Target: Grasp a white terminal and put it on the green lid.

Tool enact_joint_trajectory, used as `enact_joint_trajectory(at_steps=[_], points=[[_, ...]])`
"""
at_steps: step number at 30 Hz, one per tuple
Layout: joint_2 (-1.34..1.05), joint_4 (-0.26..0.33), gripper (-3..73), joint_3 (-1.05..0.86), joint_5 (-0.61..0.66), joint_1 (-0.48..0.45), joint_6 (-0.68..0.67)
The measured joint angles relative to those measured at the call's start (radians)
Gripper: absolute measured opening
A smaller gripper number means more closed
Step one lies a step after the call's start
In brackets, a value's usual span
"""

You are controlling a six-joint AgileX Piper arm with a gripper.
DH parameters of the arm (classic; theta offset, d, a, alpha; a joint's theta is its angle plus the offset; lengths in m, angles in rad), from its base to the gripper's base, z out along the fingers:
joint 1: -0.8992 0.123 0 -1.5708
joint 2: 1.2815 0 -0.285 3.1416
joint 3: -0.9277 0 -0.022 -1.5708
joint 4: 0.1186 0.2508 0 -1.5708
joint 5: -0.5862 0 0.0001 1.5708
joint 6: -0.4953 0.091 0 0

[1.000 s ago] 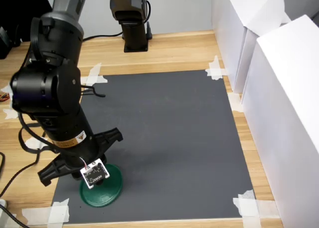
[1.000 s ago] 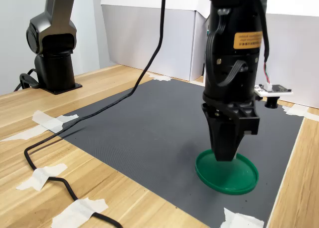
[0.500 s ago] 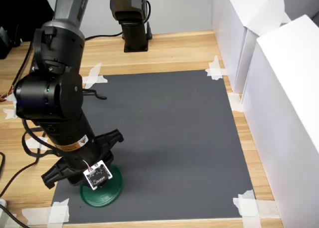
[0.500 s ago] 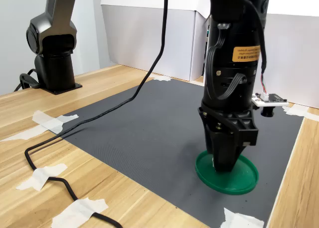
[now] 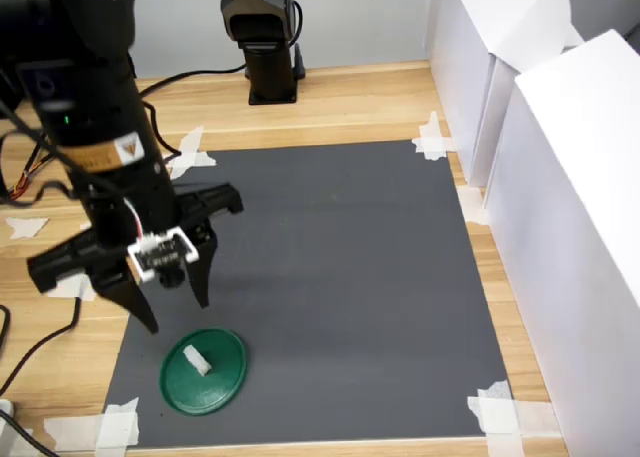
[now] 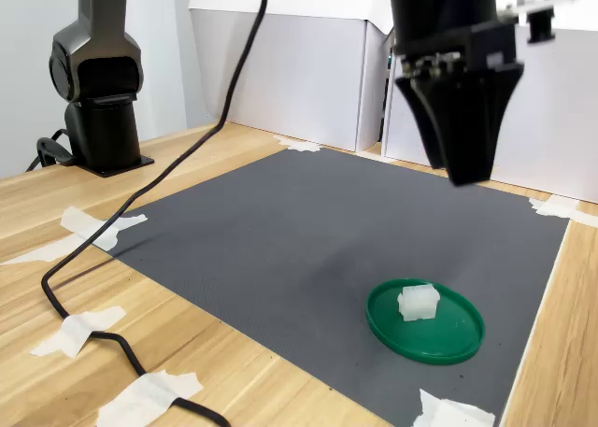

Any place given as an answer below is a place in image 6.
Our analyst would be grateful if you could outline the small white plastic terminal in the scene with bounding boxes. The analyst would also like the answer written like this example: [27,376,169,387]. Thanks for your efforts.
[396,282,442,323]

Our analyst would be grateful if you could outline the black base cables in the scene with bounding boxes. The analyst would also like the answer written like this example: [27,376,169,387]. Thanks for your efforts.
[24,127,78,174]

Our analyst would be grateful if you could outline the white camera circuit board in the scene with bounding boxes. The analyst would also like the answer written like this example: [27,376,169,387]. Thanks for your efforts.
[496,0,581,45]

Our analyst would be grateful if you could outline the dark grey mat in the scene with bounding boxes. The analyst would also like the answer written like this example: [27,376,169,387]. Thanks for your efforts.
[109,146,572,427]

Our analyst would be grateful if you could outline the long white tape strip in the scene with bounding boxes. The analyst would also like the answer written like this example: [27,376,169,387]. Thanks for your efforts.
[0,233,91,267]

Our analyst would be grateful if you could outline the large white cardboard box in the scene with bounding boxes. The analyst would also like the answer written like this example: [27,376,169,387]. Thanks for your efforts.
[379,0,598,206]

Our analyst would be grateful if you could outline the thick black camera cable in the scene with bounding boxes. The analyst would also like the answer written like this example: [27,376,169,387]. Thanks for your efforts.
[40,0,272,427]

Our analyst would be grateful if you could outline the round green lid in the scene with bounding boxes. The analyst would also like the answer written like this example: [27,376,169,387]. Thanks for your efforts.
[364,278,487,366]

